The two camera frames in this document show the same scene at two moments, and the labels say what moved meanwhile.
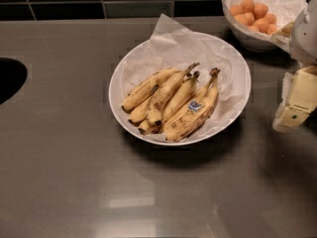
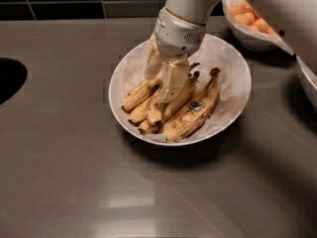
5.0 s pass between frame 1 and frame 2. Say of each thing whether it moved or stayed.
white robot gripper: moved
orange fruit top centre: stayed
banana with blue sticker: stayed
